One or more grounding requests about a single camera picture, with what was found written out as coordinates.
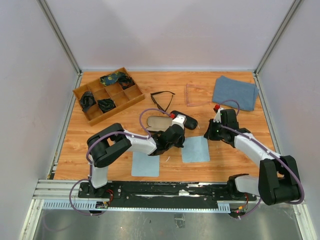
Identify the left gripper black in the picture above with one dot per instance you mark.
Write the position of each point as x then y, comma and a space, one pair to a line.
180, 144

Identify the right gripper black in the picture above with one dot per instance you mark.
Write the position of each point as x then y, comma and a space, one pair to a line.
209, 134

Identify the light blue cloth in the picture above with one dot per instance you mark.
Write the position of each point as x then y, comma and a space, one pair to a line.
144, 165
195, 150

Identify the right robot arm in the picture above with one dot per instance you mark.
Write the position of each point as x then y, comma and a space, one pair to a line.
278, 180

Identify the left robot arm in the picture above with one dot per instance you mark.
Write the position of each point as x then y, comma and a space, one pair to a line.
106, 146

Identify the black sunglasses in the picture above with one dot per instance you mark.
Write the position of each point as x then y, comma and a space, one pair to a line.
163, 99

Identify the pink clear glasses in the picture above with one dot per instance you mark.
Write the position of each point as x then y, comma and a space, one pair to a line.
196, 95

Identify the folded blue towel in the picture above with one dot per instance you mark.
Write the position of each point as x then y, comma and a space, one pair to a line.
244, 93

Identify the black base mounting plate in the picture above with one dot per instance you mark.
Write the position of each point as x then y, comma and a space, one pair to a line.
163, 194

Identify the black orange rolled tie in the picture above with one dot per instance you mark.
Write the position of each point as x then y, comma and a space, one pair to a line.
125, 82

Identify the black dotted rolled tie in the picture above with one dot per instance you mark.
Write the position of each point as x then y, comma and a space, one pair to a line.
105, 105

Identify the wooden divided organizer tray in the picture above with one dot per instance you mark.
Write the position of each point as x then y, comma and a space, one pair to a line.
123, 96

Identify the blue patterned rolled tie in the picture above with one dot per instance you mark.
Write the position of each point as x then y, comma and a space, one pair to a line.
111, 78

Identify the black striped rolled tie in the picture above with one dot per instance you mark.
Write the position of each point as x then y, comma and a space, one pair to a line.
87, 100

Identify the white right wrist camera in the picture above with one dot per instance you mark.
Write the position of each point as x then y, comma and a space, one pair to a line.
217, 109

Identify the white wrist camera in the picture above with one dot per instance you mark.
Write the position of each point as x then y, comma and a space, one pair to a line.
217, 109
178, 120

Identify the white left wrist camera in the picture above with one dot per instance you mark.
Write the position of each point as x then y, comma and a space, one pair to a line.
178, 120

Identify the aluminium front rail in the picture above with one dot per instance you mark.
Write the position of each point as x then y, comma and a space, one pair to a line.
62, 194

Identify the right aluminium frame post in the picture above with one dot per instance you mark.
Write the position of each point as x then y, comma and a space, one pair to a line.
296, 4

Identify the aluminium frame post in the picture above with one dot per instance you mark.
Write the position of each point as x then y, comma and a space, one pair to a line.
296, 4
59, 35

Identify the left aluminium frame post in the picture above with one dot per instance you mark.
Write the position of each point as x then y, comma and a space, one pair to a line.
59, 35

